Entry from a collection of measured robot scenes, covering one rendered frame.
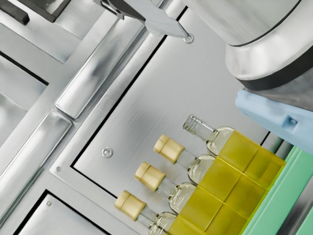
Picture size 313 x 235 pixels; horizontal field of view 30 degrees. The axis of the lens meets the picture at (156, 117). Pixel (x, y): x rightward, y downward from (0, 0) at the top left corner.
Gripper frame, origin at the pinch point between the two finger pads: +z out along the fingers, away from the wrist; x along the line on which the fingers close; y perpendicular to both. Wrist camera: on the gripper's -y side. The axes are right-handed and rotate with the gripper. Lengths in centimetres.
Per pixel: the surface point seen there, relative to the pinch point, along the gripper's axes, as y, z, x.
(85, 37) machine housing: 45, -25, -2
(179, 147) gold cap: 28.9, 5.5, 9.7
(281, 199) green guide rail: 16.4, 22.9, 10.4
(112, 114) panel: 42.7, -10.1, 8.8
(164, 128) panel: 42.7, -0.3, 5.5
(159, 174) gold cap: 28.7, 5.3, 15.5
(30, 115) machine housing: 45, -24, 18
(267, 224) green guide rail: 16.4, 23.0, 14.5
